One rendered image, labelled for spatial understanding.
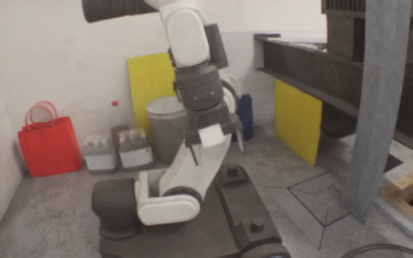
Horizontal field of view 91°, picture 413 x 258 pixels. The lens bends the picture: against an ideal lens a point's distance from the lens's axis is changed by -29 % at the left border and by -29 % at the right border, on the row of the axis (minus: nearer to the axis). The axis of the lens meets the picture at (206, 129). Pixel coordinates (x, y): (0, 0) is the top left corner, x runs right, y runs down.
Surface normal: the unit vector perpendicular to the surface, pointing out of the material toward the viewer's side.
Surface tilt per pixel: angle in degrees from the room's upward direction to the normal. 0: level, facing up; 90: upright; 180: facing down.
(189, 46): 90
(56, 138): 84
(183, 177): 90
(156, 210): 90
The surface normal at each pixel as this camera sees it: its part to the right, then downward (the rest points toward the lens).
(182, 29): 0.17, 0.40
